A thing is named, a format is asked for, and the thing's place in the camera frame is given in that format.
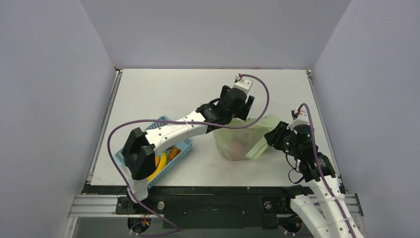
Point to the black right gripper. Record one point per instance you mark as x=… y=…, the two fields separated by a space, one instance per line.
x=274 y=138

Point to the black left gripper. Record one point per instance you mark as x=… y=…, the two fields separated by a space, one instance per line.
x=242 y=111

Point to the light green plastic bag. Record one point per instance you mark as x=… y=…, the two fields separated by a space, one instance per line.
x=252 y=137

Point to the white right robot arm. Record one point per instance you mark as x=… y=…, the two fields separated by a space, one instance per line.
x=329 y=216

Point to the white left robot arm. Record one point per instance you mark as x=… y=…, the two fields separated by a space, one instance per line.
x=141 y=147

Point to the brown fake kiwi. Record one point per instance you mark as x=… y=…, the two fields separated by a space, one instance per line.
x=173 y=153

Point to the yellow fake banana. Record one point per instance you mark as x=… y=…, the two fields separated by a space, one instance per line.
x=162 y=165

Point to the light blue perforated basket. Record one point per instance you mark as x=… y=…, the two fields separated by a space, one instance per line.
x=185 y=147

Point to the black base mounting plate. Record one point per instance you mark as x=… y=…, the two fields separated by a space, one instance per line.
x=207 y=207

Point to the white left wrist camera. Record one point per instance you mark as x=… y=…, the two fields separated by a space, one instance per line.
x=242 y=83

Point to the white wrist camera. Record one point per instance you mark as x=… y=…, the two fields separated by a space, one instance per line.
x=299 y=117
x=242 y=83

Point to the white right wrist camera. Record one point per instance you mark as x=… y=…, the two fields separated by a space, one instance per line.
x=299 y=117

